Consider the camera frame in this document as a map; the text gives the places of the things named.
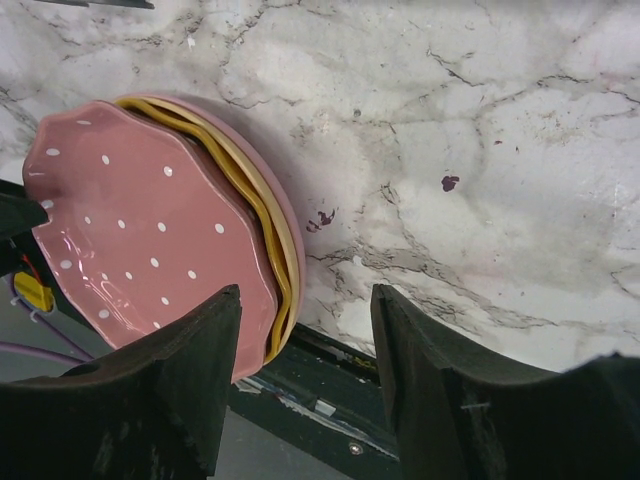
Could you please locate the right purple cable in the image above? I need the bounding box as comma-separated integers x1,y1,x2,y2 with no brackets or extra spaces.
0,312,96,364

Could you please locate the tan orange round plate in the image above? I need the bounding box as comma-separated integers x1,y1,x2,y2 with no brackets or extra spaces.
142,94,300,362

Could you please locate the pink polka dot plate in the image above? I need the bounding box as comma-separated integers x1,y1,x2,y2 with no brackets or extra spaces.
23,101,279,379

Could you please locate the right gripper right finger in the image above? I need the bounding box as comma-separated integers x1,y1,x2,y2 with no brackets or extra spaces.
370,284,639,479

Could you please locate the plain pink round plate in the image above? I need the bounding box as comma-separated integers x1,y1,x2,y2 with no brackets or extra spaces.
159,94,306,322

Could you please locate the yellow plate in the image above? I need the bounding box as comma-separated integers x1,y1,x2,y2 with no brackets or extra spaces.
115,95,292,363

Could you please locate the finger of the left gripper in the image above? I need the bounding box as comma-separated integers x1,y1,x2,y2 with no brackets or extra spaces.
0,179,49,240

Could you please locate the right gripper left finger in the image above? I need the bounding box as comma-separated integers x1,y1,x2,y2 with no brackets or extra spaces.
1,285,241,479

